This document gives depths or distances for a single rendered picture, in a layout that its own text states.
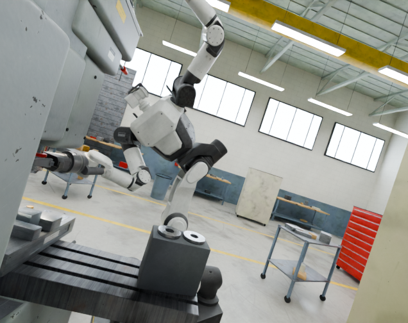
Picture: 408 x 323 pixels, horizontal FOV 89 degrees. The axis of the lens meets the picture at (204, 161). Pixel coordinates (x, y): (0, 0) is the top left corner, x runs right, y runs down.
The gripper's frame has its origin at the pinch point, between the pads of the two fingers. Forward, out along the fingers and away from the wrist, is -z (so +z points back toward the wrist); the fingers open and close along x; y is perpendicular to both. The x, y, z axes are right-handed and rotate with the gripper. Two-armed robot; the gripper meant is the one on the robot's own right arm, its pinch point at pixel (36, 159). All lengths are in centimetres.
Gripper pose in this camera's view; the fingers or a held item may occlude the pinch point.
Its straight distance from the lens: 92.1
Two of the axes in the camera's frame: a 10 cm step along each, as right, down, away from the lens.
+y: -3.1, 9.5, 0.2
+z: 2.6, 0.6, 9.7
